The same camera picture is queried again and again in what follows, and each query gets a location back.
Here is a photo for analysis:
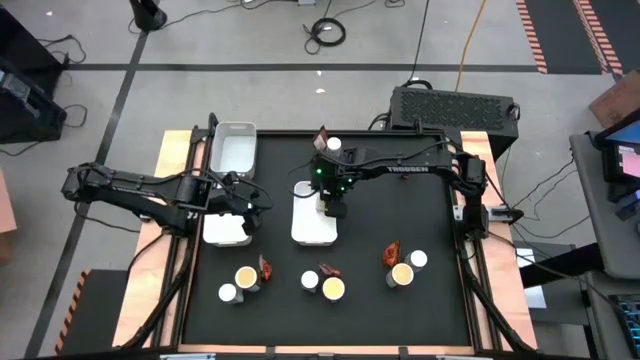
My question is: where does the cup of tea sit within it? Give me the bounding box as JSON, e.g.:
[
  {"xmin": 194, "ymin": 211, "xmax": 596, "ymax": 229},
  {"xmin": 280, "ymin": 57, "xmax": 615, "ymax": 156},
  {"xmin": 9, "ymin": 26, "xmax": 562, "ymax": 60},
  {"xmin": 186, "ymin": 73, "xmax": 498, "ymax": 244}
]
[{"xmin": 322, "ymin": 276, "xmax": 347, "ymax": 303}]

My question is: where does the white plastic bin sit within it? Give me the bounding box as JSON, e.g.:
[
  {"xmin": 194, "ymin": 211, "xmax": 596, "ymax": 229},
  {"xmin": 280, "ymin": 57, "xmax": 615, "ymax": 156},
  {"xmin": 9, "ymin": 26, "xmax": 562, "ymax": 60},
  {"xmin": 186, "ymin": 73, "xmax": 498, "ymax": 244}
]
[
  {"xmin": 291, "ymin": 179, "xmax": 339, "ymax": 247},
  {"xmin": 202, "ymin": 182, "xmax": 254, "ymax": 249},
  {"xmin": 209, "ymin": 121, "xmax": 258, "ymax": 181}
]

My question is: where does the black perforated computer case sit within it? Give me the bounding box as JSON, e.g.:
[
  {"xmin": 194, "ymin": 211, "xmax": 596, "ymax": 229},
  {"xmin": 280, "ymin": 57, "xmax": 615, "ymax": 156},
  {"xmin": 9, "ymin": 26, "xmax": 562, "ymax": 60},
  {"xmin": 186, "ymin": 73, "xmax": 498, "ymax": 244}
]
[{"xmin": 388, "ymin": 85, "xmax": 521, "ymax": 161}]

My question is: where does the grey black adapter box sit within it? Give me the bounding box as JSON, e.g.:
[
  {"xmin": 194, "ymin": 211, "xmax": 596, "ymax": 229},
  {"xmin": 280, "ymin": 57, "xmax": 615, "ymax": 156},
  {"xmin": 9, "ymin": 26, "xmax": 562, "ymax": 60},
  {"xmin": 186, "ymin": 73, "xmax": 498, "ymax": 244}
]
[{"xmin": 487, "ymin": 203, "xmax": 525, "ymax": 225}]

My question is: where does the black mat orange striped edge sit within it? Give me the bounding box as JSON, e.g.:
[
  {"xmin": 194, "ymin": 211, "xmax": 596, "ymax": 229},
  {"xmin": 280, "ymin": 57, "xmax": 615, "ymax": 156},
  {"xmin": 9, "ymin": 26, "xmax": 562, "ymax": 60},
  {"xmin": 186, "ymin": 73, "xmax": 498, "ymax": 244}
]
[
  {"xmin": 514, "ymin": 0, "xmax": 640, "ymax": 77},
  {"xmin": 53, "ymin": 268, "xmax": 130, "ymax": 357}
]

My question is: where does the black round stand base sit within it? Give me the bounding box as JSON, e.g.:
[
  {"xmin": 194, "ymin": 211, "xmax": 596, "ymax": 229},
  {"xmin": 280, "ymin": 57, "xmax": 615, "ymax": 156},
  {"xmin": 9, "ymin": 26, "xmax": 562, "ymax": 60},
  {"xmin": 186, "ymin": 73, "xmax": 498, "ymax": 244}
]
[{"xmin": 128, "ymin": 0, "xmax": 169, "ymax": 33}]

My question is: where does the black desk beam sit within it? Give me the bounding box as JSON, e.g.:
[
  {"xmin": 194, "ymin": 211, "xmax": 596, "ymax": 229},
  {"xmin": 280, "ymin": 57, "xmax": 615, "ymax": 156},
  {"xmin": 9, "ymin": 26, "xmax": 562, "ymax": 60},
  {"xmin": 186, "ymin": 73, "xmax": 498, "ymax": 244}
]
[{"xmin": 519, "ymin": 242, "xmax": 604, "ymax": 290}]

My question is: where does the black equipment case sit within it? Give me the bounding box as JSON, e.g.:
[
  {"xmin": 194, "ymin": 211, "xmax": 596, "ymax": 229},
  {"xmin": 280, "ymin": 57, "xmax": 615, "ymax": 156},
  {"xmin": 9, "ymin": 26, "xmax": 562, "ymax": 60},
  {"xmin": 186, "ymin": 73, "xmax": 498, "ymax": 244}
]
[{"xmin": 0, "ymin": 58, "xmax": 69, "ymax": 146}]

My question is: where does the wooden board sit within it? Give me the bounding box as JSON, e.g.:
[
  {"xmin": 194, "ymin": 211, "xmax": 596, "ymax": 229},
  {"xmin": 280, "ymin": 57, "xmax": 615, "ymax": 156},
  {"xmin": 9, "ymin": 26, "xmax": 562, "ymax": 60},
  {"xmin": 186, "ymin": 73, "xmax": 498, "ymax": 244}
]
[{"xmin": 0, "ymin": 168, "xmax": 19, "ymax": 266}]

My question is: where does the grey desk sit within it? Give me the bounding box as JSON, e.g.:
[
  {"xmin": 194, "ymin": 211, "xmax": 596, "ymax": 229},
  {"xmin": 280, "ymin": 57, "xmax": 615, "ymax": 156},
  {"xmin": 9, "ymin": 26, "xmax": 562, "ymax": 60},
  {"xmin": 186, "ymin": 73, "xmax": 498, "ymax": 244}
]
[{"xmin": 568, "ymin": 130, "xmax": 640, "ymax": 281}]

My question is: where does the black side table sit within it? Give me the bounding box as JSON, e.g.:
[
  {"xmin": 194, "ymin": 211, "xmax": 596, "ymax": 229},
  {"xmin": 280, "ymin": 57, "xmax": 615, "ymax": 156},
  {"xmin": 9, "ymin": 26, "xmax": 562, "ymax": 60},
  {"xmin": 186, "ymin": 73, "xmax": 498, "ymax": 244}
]
[{"xmin": 0, "ymin": 4, "xmax": 66, "ymax": 91}]

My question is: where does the black computer monitor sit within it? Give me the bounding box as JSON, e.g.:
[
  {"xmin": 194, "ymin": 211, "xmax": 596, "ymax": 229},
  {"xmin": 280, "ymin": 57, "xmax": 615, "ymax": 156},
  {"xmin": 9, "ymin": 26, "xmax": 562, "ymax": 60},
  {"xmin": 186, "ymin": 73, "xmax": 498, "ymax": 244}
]
[{"xmin": 593, "ymin": 107, "xmax": 640, "ymax": 201}]

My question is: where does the brown cardboard box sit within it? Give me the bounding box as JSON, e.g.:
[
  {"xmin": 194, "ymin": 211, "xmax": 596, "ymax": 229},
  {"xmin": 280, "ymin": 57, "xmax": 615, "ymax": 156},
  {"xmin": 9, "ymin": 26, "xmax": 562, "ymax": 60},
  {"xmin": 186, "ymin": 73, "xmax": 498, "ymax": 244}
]
[{"xmin": 588, "ymin": 68, "xmax": 640, "ymax": 129}]

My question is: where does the black keyboard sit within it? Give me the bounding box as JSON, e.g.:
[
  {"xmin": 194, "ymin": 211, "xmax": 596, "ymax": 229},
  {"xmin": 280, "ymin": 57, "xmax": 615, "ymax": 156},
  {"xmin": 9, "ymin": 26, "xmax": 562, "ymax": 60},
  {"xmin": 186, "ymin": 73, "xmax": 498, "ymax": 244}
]
[{"xmin": 607, "ymin": 293, "xmax": 640, "ymax": 360}]

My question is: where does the black aluminium table frame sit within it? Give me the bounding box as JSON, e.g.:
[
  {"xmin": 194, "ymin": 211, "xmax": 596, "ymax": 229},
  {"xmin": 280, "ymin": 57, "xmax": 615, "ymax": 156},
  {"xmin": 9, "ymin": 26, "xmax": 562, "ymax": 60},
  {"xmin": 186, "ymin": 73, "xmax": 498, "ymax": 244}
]
[{"xmin": 112, "ymin": 112, "xmax": 539, "ymax": 354}]

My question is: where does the coiled black cable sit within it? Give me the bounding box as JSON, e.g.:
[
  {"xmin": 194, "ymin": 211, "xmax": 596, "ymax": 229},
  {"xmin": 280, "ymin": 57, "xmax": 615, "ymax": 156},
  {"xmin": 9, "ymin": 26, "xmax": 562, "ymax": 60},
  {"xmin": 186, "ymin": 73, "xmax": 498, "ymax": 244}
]
[{"xmin": 302, "ymin": 16, "xmax": 348, "ymax": 56}]

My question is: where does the black hanging cable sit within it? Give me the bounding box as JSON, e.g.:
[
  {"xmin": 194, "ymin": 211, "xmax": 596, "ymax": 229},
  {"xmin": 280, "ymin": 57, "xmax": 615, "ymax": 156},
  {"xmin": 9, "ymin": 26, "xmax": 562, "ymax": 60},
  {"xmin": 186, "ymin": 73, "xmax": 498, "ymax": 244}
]
[{"xmin": 405, "ymin": 0, "xmax": 432, "ymax": 86}]

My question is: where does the yellow hanging cable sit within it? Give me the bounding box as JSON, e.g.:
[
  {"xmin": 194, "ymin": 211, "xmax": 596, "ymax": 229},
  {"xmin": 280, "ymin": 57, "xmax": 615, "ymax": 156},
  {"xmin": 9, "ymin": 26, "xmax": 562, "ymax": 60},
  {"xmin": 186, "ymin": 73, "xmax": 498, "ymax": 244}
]
[{"xmin": 453, "ymin": 0, "xmax": 489, "ymax": 93}]

